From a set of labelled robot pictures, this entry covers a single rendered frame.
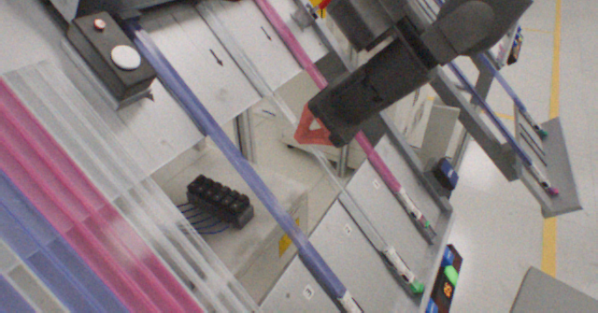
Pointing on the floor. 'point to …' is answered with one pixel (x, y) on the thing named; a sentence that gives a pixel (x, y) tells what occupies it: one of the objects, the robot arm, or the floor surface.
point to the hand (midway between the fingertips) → (303, 135)
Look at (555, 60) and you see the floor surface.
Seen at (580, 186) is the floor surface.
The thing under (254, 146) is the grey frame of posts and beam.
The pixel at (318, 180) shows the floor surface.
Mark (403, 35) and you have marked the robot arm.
